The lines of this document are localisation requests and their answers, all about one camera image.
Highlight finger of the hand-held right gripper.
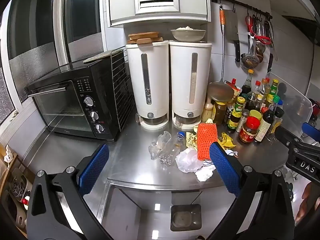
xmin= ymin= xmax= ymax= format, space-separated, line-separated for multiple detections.
xmin=301 ymin=122 xmax=320 ymax=137
xmin=274 ymin=126 xmax=320 ymax=154

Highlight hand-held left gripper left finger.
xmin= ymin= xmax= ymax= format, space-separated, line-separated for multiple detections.
xmin=26 ymin=144 xmax=118 ymax=240

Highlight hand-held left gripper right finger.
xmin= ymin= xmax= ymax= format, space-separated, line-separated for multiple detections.
xmin=205 ymin=142 xmax=297 ymax=240

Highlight white tissue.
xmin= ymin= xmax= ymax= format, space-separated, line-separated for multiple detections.
xmin=195 ymin=164 xmax=217 ymax=182

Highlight orange foam fruit net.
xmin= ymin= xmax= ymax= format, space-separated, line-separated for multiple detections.
xmin=197 ymin=123 xmax=217 ymax=161

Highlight white plastic bag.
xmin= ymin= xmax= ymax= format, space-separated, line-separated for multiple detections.
xmin=175 ymin=147 xmax=204 ymax=173

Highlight yellow printed wrapper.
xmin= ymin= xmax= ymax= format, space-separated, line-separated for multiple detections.
xmin=185 ymin=131 xmax=199 ymax=148

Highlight clear plastic bottle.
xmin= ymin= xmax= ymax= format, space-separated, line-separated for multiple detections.
xmin=158 ymin=131 xmax=186 ymax=165

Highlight grey square trash bin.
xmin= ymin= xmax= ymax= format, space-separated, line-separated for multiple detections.
xmin=170 ymin=204 xmax=202 ymax=232

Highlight clear plastic bag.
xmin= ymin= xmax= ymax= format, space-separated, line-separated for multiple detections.
xmin=148 ymin=131 xmax=173 ymax=160

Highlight person's right hand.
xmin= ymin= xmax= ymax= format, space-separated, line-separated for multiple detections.
xmin=295 ymin=182 xmax=320 ymax=227

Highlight group of condiment bottles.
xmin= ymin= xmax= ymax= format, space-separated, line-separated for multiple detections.
xmin=214 ymin=69 xmax=285 ymax=144

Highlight clear glass splash guard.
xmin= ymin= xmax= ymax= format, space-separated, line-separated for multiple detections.
xmin=265 ymin=72 xmax=314 ymax=133

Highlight bamboo pot brush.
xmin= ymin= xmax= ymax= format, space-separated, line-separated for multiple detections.
xmin=201 ymin=97 xmax=215 ymax=123

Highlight black toaster oven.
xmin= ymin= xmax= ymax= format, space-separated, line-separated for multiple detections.
xmin=26 ymin=59 xmax=130 ymax=142

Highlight wooden shelf with dishes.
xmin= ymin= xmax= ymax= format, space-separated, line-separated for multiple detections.
xmin=0 ymin=144 xmax=33 ymax=238

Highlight metal skimmer ladle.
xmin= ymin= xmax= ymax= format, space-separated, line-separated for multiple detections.
xmin=241 ymin=34 xmax=260 ymax=69

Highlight metal soup ladle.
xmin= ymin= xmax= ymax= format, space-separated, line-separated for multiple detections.
xmin=255 ymin=39 xmax=266 ymax=63

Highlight black range hood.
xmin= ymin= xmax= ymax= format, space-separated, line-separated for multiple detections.
xmin=284 ymin=15 xmax=320 ymax=47

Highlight red kitchen scissors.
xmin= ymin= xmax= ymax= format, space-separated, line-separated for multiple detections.
xmin=245 ymin=15 xmax=272 ymax=45

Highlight white rice dispenser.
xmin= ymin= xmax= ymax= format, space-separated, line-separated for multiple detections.
xmin=126 ymin=41 xmax=171 ymax=131
xmin=169 ymin=40 xmax=213 ymax=131

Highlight grey oven mitt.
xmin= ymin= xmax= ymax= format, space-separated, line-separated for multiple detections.
xmin=83 ymin=49 xmax=125 ymax=64

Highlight steel cleaver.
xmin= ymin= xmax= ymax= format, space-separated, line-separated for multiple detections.
xmin=223 ymin=9 xmax=241 ymax=67

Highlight wooden cutting board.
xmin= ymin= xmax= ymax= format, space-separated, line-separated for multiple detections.
xmin=127 ymin=37 xmax=164 ymax=46

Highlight white ceramic bowl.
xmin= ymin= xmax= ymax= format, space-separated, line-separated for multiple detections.
xmin=171 ymin=27 xmax=207 ymax=42

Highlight brown wooden tray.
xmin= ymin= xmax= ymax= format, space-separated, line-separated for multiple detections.
xmin=128 ymin=31 xmax=160 ymax=40

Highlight window with frosted film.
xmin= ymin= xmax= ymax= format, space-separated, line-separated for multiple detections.
xmin=0 ymin=0 xmax=107 ymax=122

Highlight black-handled knife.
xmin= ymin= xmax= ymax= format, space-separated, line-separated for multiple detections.
xmin=267 ymin=53 xmax=274 ymax=75

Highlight long wooden-handled metal spatula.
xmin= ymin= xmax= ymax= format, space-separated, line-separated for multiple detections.
xmin=207 ymin=4 xmax=235 ymax=102

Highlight metal wire oven rack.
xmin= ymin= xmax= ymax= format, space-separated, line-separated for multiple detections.
xmin=109 ymin=49 xmax=136 ymax=132

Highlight black wall hook rail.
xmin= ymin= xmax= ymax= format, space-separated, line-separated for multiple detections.
xmin=211 ymin=0 xmax=273 ymax=20

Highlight white wall cabinet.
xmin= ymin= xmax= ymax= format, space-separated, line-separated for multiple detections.
xmin=102 ymin=0 xmax=212 ymax=28

